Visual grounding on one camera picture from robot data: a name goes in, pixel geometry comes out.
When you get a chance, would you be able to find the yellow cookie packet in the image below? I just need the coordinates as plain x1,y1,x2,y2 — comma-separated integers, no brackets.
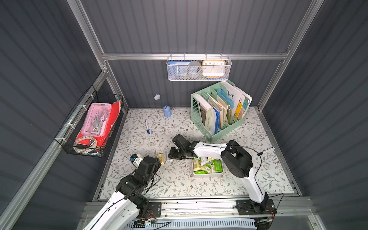
156,153,166,166

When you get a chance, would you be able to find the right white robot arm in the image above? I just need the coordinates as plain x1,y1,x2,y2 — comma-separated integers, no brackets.
168,134,269,212

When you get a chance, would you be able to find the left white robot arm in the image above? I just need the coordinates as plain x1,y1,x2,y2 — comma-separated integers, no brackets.
84,154,162,230

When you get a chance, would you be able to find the white storage box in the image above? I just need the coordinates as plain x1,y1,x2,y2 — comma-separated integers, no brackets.
192,158,224,178

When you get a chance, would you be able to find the blue box in basket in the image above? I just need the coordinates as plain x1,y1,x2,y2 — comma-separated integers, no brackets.
167,60,190,81

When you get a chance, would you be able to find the blue white marker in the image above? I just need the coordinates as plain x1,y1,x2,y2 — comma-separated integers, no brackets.
145,120,150,135

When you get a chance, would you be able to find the blue small bottle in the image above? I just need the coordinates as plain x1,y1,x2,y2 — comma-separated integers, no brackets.
154,94,172,118

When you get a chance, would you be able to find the blue folder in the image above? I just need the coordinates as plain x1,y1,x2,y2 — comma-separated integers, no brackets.
213,108,220,134

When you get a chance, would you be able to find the white brown book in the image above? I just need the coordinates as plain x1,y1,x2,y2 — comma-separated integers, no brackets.
194,94,214,135

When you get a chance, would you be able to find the mint green file organizer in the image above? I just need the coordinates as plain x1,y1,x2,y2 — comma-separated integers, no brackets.
191,80,253,143

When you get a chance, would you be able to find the clear tape roll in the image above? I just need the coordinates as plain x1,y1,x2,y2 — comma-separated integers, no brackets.
73,136,98,149

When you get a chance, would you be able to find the pink plastic case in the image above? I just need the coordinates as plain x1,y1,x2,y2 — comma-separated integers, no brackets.
81,103,112,137

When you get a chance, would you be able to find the white book WE cover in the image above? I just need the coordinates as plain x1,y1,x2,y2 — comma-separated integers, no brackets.
220,81,245,120

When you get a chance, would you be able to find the black white pen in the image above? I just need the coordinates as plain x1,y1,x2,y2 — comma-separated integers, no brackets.
257,147,275,156

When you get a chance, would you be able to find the grey tape roll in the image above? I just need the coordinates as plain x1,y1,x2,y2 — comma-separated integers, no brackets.
187,61,202,79

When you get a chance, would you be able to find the yellow white clock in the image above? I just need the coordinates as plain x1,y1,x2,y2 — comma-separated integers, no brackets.
202,60,226,77

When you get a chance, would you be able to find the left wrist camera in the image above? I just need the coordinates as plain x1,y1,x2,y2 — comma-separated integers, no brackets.
129,154,143,168

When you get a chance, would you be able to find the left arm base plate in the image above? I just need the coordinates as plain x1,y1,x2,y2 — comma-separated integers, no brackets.
138,202,162,219

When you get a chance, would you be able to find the black wire side basket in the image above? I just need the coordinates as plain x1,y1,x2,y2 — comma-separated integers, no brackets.
55,86,124,158

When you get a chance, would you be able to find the white wire wall basket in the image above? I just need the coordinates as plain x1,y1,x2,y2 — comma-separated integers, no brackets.
166,55,232,81

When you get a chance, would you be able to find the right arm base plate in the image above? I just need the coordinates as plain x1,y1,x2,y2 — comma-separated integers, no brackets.
235,199,277,215

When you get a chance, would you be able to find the aluminium rail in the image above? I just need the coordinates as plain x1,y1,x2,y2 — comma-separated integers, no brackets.
154,195,315,220

